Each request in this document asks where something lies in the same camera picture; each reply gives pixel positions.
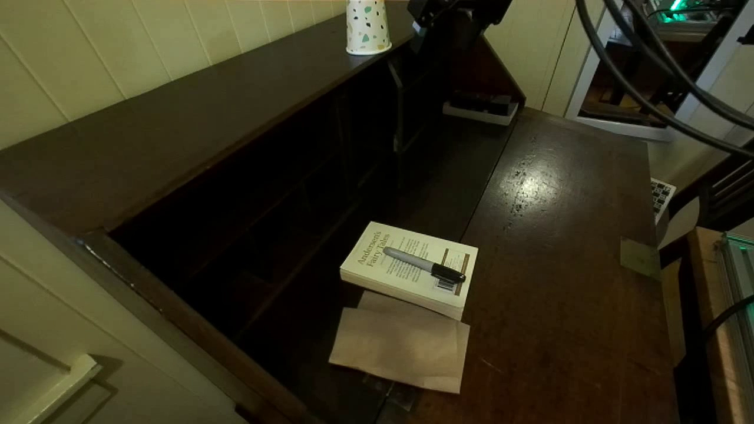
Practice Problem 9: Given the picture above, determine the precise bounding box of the white tray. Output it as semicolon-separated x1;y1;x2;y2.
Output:
442;100;520;127

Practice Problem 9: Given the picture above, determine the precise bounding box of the brown paper envelope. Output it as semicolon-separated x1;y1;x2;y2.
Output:
328;290;471;395

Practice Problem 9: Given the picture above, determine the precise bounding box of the wooden bench with metal rail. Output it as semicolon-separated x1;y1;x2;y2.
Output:
685;226;754;424

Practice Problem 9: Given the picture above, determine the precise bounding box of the speckled paper cup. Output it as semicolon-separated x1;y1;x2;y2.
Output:
345;0;393;57

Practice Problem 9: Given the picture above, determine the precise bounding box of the dark wooden secretary desk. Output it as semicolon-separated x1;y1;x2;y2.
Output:
0;0;682;424

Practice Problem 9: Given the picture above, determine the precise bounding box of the laptop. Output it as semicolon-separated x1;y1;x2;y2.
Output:
650;178;677;226

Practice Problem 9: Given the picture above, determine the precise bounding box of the grey marker with black cap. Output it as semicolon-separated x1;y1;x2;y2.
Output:
382;246;467;284

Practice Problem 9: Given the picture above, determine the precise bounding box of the black cable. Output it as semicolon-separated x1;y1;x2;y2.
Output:
602;0;754;130
575;0;754;158
700;293;754;345

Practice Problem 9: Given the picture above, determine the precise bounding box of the white paperback book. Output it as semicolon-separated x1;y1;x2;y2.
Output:
339;221;479;322

